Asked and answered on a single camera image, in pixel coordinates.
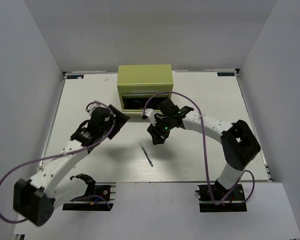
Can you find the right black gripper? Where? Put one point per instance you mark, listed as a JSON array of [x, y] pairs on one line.
[[156, 133]]

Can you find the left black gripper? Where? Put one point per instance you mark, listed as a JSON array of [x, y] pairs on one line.
[[120, 120]]

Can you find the green gel pen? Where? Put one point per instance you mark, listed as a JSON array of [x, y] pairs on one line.
[[146, 154]]

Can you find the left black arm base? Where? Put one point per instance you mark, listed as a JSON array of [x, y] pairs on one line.
[[98, 197]]

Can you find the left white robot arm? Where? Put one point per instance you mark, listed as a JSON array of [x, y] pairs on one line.
[[38, 197]]

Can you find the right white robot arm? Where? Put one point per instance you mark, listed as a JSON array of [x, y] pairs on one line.
[[238, 142]]

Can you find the green metal tool chest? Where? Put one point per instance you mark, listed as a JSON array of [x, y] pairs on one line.
[[145, 79]]

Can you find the left blue corner label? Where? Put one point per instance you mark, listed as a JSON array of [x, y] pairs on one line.
[[75, 77]]

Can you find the blue corner label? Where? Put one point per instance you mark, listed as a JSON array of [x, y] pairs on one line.
[[75, 77], [225, 74]]

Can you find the right blue corner label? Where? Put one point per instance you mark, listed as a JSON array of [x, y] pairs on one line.
[[225, 74]]

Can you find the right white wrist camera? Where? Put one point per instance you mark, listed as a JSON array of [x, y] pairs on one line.
[[149, 114]]

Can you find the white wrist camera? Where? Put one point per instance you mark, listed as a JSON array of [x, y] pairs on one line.
[[149, 114], [92, 106]]

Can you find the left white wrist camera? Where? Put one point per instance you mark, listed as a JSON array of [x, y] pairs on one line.
[[92, 106]]

